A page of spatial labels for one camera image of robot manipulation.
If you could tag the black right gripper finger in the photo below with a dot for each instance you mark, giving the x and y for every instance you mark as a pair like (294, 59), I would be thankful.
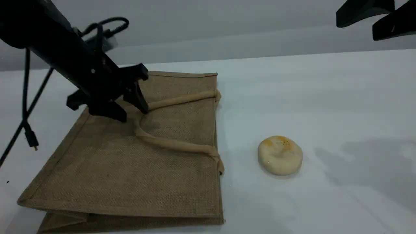
(364, 9)
(396, 22)

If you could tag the brown jute tote bag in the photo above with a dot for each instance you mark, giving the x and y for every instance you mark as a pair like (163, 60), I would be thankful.
(130, 175)

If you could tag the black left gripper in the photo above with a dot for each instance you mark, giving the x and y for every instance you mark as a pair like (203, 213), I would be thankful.
(104, 89)

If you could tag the round egg yolk pastry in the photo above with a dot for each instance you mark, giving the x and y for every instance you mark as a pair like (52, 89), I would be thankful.
(280, 157)

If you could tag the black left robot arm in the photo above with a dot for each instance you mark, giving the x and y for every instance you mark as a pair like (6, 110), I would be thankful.
(42, 29)

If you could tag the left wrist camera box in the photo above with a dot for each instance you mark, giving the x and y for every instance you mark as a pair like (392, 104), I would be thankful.
(107, 42)

